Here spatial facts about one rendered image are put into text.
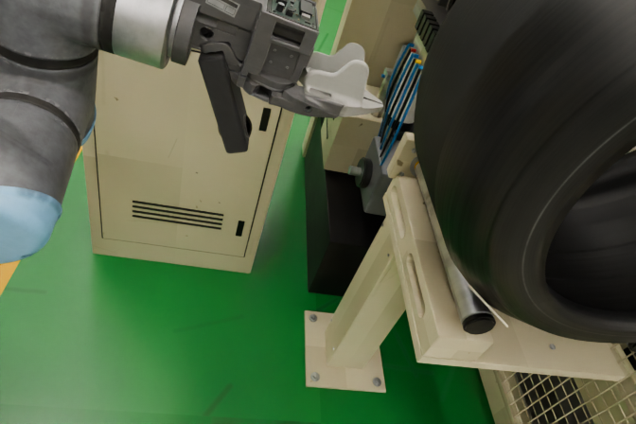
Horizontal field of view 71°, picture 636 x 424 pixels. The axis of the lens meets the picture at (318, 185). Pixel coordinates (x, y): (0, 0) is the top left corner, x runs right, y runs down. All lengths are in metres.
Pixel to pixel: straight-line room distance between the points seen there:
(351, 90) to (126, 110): 0.91
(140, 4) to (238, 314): 1.32
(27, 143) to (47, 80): 0.08
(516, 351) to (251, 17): 0.65
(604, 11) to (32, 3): 0.44
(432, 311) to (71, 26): 0.57
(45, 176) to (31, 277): 1.33
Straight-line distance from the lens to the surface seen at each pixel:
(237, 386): 1.51
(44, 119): 0.44
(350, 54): 0.47
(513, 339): 0.84
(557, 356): 0.88
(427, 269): 0.75
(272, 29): 0.40
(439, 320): 0.70
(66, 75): 0.48
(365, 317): 1.34
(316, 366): 1.58
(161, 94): 1.23
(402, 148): 0.86
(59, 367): 1.55
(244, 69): 0.42
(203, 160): 1.33
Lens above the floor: 1.38
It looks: 40 degrees down
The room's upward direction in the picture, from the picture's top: 20 degrees clockwise
